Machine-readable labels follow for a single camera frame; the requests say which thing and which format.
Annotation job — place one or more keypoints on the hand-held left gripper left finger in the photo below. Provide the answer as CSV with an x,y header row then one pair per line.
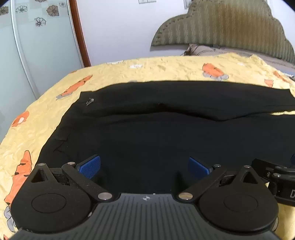
x,y
91,166

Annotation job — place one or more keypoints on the black pants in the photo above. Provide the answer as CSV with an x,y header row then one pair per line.
x,y
149,129

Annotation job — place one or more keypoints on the frosted flower-print wardrobe door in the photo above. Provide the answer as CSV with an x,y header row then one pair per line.
x,y
41,57

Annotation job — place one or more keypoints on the olive quilted headboard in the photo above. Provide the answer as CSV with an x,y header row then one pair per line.
x,y
219,23

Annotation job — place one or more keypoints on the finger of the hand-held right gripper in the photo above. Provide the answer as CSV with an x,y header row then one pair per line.
x,y
267,168

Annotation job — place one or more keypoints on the white wall switch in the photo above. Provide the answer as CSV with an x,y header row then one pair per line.
x,y
147,1

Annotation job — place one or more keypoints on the brown wooden door frame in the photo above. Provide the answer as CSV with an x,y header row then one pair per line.
x,y
80,34

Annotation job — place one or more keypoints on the yellow carrot-print blanket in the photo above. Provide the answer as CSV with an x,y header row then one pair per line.
x,y
161,67

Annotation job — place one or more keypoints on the grey striped cloth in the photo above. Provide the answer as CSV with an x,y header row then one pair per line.
x,y
290,77

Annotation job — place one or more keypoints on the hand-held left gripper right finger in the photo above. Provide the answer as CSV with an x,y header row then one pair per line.
x,y
197,167

